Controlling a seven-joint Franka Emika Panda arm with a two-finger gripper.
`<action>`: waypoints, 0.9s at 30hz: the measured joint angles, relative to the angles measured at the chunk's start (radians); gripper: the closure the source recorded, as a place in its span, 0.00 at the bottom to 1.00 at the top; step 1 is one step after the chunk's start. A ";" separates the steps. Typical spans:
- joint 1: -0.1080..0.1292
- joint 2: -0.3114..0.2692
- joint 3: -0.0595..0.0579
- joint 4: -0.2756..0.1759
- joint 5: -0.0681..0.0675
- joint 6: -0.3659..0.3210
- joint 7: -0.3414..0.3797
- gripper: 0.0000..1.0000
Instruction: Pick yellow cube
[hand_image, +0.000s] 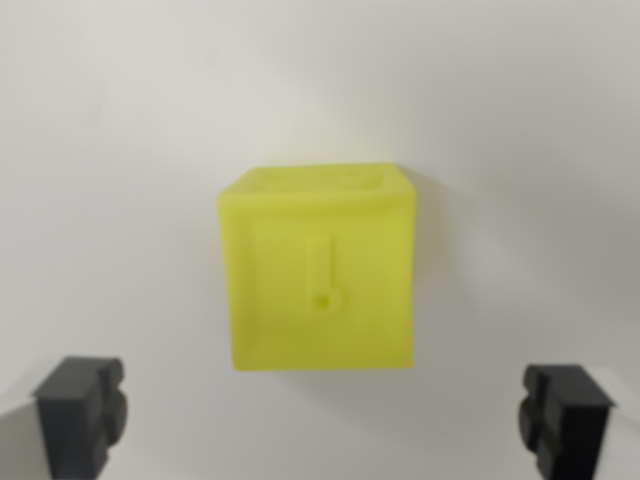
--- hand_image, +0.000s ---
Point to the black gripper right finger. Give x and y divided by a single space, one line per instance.
570 425

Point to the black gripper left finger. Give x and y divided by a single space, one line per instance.
70 420

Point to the yellow plastic cube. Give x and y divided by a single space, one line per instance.
320 280

